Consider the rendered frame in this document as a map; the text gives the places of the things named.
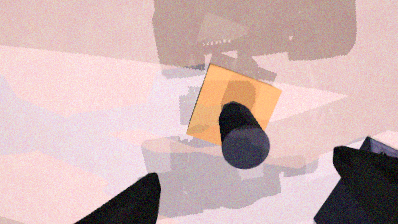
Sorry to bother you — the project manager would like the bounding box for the orange square block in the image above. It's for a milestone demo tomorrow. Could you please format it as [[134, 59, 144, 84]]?
[[186, 62, 282, 146]]

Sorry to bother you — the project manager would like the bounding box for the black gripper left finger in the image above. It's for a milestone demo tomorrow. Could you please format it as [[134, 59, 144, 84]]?
[[73, 173, 161, 224]]

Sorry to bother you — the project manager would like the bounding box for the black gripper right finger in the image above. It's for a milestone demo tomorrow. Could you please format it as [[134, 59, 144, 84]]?
[[333, 145, 398, 224]]

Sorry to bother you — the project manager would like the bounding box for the black cylinder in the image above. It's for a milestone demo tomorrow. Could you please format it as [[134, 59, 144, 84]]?
[[219, 104, 270, 169]]

